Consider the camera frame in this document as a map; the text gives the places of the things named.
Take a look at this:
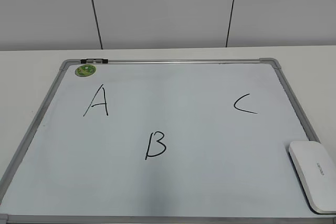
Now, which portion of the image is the white rectangular board eraser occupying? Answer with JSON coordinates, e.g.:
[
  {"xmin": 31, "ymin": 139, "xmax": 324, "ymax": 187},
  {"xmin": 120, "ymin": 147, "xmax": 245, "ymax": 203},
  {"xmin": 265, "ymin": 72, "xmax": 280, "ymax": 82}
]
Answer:
[{"xmin": 289, "ymin": 141, "xmax": 335, "ymax": 214}]

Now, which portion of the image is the round green magnet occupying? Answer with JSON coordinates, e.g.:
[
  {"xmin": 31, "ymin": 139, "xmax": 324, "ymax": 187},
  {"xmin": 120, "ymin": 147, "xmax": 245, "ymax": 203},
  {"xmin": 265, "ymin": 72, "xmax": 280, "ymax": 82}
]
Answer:
[{"xmin": 75, "ymin": 65, "xmax": 96, "ymax": 77}]

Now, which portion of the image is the black and silver hanging clip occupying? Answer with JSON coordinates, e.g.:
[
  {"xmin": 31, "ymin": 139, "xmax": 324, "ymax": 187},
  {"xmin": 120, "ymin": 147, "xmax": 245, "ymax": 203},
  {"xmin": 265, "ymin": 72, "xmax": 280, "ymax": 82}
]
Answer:
[{"xmin": 80, "ymin": 58, "xmax": 109, "ymax": 64}]

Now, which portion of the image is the white whiteboard with grey frame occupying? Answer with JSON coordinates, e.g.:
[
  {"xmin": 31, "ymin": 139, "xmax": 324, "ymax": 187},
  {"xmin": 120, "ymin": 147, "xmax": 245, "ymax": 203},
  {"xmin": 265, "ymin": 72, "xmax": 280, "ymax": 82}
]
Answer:
[{"xmin": 1, "ymin": 58, "xmax": 335, "ymax": 223}]

